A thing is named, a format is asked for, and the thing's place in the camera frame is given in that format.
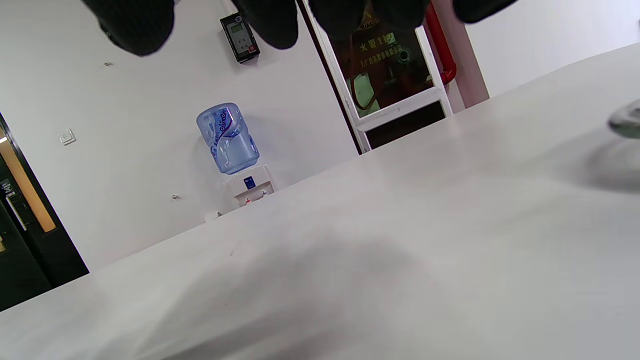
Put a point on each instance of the clear glass jar lid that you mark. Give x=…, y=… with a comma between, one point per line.
x=627, y=122

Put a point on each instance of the white water dispenser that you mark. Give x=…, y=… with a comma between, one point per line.
x=250, y=185

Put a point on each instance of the black door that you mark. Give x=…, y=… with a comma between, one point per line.
x=30, y=265

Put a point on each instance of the red pipe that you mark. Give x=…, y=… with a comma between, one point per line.
x=442, y=50

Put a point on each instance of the white wall switch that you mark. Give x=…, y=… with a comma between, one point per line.
x=67, y=137

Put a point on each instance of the person's right hand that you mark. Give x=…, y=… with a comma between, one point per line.
x=135, y=27

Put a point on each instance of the black wall device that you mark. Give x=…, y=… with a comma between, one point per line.
x=240, y=39

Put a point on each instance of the blue water jug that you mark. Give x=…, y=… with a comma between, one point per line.
x=227, y=140

